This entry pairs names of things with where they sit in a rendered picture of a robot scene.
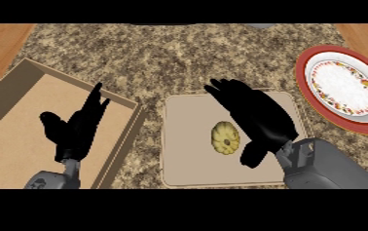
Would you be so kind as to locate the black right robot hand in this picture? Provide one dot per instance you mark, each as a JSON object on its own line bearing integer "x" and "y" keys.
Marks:
{"x": 261, "y": 118}

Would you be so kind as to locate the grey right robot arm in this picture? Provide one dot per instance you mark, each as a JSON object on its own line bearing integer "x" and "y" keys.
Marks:
{"x": 321, "y": 165}

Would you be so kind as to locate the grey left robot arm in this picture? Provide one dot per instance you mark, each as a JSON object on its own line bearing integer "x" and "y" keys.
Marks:
{"x": 53, "y": 178}

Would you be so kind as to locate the yellow pattypan squash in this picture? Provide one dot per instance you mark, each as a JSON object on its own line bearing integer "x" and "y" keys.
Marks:
{"x": 226, "y": 137}

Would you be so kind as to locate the open wooden drawer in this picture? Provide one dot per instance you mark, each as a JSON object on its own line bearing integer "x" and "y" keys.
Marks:
{"x": 33, "y": 111}

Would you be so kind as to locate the grey object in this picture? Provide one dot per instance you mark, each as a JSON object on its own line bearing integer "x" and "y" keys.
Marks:
{"x": 261, "y": 25}

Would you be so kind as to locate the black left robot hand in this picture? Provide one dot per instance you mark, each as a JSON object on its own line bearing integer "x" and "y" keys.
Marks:
{"x": 78, "y": 131}

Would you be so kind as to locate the white floral plate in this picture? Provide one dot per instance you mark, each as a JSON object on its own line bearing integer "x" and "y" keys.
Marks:
{"x": 340, "y": 90}

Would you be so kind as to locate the red round placemat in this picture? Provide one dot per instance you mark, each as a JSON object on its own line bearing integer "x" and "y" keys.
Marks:
{"x": 302, "y": 79}

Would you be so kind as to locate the beige tray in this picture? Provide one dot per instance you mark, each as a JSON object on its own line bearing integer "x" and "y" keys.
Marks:
{"x": 200, "y": 150}

